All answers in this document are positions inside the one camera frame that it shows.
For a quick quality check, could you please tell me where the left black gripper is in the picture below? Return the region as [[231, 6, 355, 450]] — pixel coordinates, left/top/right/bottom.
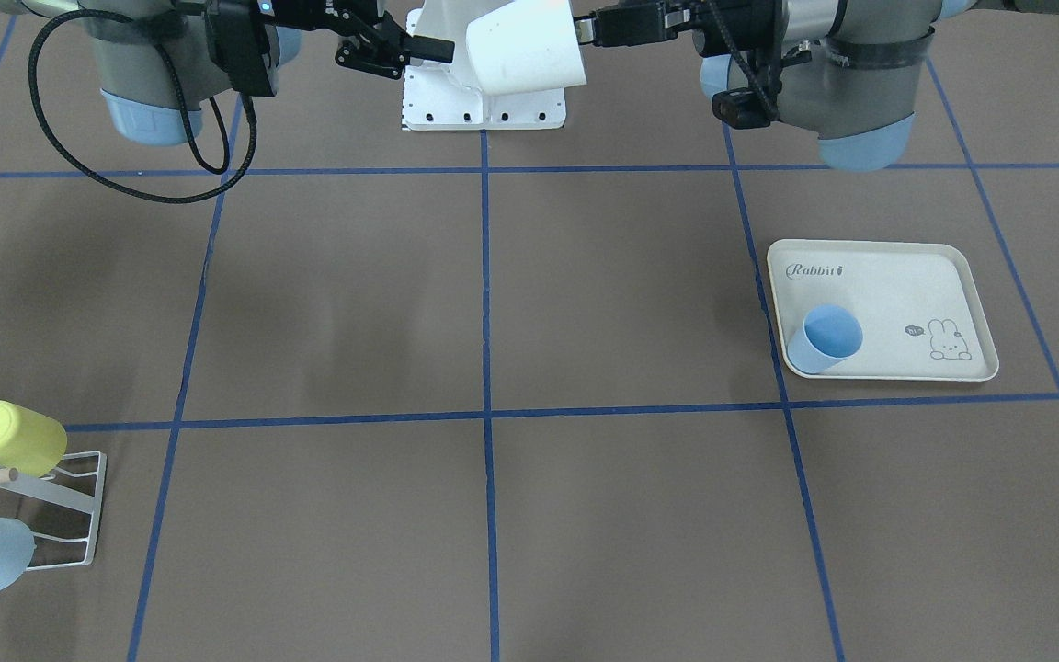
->
[[575, 1, 811, 64]]

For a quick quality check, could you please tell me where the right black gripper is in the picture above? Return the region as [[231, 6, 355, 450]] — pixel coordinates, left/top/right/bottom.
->
[[259, 1, 455, 80]]

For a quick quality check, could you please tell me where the pale yellow-green cup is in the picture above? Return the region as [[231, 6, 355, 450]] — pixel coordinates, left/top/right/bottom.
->
[[465, 1, 587, 96]]

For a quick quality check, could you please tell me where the bright yellow cup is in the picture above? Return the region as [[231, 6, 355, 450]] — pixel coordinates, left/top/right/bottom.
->
[[0, 401, 68, 477]]

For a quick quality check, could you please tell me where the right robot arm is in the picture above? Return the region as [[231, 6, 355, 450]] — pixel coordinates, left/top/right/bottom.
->
[[0, 1, 455, 146]]

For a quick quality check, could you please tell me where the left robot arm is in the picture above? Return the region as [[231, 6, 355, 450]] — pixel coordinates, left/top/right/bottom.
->
[[575, 1, 1059, 172]]

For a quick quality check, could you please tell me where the cream plastic tray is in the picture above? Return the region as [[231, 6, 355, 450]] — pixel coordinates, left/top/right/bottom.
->
[[768, 239, 999, 382]]

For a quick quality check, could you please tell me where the white pedestal column base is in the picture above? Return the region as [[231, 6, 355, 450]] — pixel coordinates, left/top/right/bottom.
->
[[401, 1, 567, 131]]

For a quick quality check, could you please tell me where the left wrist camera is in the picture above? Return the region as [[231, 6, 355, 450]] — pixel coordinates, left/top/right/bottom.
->
[[711, 88, 780, 131]]

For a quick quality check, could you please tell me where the white wire cup rack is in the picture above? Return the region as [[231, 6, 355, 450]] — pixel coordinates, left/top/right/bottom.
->
[[0, 450, 108, 571]]

